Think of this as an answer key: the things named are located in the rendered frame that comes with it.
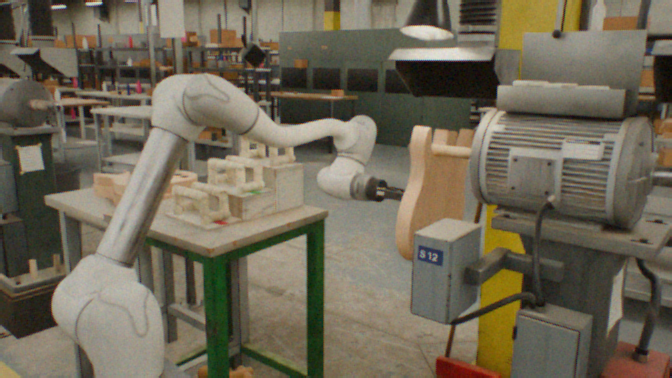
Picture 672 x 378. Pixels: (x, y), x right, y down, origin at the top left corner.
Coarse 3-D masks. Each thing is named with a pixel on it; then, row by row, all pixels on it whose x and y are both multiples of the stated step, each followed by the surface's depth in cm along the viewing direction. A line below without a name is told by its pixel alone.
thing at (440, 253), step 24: (432, 240) 120; (456, 240) 119; (480, 240) 129; (432, 264) 121; (456, 264) 121; (432, 288) 122; (456, 288) 122; (432, 312) 123; (456, 312) 124; (480, 312) 131
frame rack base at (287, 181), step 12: (252, 168) 211; (264, 168) 206; (276, 168) 203; (288, 168) 207; (300, 168) 212; (252, 180) 212; (264, 180) 207; (276, 180) 203; (288, 180) 208; (300, 180) 213; (276, 192) 204; (288, 192) 209; (300, 192) 214; (276, 204) 205; (288, 204) 210; (300, 204) 215
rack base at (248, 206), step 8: (208, 184) 212; (224, 184) 212; (232, 184) 212; (232, 192) 199; (264, 192) 200; (272, 192) 203; (216, 200) 202; (232, 200) 196; (240, 200) 193; (248, 200) 195; (256, 200) 198; (264, 200) 200; (272, 200) 203; (216, 208) 203; (232, 208) 197; (240, 208) 194; (248, 208) 195; (256, 208) 198; (264, 208) 201; (272, 208) 204; (240, 216) 194; (248, 216) 196; (256, 216) 199
